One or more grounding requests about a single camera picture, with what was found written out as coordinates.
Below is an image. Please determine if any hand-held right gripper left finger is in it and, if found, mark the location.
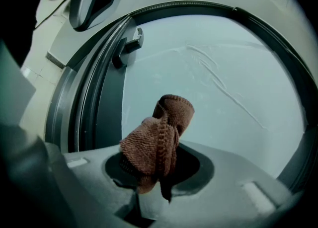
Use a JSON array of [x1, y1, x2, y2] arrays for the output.
[[62, 147, 140, 228]]

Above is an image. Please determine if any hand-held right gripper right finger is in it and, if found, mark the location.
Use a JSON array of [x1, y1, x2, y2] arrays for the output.
[[139, 141, 296, 228]]

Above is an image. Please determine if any brown cloth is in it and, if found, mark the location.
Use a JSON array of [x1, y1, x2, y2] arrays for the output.
[[119, 94, 195, 204]]

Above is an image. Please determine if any frosted glass window pane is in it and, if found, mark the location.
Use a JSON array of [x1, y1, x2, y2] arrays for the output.
[[121, 18, 305, 180]]

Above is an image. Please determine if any person's black clothing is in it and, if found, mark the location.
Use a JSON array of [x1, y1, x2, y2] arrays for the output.
[[0, 0, 38, 68]]

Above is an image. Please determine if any dark framed glass window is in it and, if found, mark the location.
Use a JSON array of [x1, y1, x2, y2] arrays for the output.
[[44, 0, 318, 194]]

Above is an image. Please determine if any black window handle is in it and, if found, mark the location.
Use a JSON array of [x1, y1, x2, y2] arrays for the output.
[[111, 27, 145, 69]]

